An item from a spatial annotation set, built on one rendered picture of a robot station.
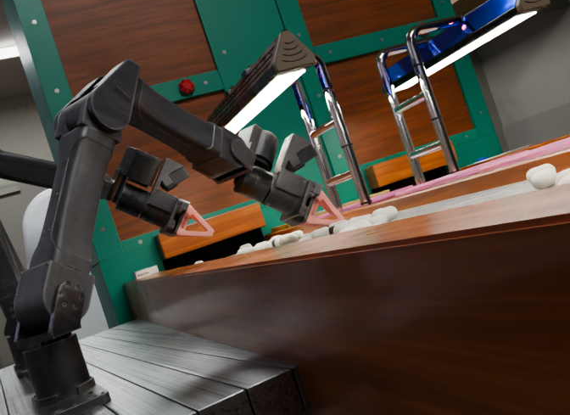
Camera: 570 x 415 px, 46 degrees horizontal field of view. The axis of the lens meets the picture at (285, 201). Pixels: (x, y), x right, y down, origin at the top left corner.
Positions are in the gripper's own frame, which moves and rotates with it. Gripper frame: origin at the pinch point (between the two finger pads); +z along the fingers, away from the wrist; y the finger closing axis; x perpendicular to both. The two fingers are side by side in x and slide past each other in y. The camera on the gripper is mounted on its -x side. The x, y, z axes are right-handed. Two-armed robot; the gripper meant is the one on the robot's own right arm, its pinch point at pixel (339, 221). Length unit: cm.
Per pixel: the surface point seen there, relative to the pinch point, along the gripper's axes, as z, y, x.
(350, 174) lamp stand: 6.8, 21.4, -16.4
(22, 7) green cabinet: -78, 75, -39
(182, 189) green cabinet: -20, 77, -10
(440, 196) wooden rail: 8.1, -18.2, -5.5
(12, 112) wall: -164, 680, -143
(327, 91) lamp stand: -5.0, 19.6, -30.7
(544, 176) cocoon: -1, -56, 2
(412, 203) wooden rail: 8.1, -9.4, -5.6
